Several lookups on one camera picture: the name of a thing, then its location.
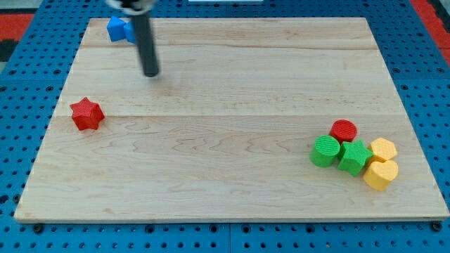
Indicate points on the green star block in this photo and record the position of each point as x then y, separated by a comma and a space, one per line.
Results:
353, 157

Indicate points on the red star block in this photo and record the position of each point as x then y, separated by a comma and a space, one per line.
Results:
86, 114

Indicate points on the wooden board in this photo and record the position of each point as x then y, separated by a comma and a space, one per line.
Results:
224, 132

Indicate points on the green cylinder block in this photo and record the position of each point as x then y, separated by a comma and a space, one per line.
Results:
324, 151

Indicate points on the red cylinder block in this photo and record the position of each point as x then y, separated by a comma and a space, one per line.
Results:
343, 131

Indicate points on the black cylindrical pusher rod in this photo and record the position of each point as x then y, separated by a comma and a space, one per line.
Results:
145, 44

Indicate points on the blue block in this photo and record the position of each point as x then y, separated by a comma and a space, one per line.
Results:
118, 29

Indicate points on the yellow heart block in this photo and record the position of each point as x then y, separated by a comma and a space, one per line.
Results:
379, 175

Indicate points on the yellow hexagon block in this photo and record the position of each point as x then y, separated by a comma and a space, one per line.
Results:
383, 150

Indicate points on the silver robot tool mount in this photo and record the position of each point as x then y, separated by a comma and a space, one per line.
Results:
132, 7

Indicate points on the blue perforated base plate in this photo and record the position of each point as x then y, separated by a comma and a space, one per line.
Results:
39, 40

